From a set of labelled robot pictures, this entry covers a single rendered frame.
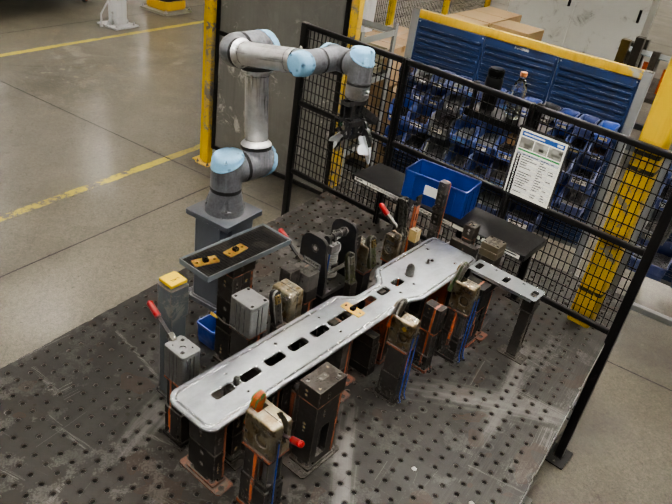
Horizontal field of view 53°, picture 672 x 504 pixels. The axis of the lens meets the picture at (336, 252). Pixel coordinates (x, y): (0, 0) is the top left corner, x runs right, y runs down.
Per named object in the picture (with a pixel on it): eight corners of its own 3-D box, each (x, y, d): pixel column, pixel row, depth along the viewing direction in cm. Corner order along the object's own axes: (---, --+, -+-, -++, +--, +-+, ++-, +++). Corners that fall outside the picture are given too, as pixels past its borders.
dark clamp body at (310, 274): (297, 368, 243) (309, 282, 223) (271, 350, 249) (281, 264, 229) (317, 355, 250) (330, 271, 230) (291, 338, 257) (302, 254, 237)
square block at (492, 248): (476, 321, 282) (498, 249, 264) (460, 312, 286) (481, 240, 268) (485, 313, 288) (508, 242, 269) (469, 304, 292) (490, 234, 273)
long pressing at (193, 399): (216, 443, 172) (216, 438, 171) (161, 396, 183) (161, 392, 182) (479, 261, 268) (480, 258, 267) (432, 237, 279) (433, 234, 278)
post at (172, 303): (169, 402, 220) (170, 294, 197) (155, 390, 224) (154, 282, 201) (188, 391, 225) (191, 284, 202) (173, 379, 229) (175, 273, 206)
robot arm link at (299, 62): (201, 33, 222) (303, 45, 191) (228, 30, 229) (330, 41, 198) (204, 68, 227) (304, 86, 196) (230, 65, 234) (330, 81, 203)
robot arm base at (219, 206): (195, 208, 250) (196, 184, 245) (223, 195, 261) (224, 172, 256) (226, 223, 244) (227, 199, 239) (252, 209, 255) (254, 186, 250)
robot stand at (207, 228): (183, 294, 270) (185, 208, 249) (218, 274, 285) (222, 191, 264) (221, 316, 261) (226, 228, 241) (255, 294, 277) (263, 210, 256)
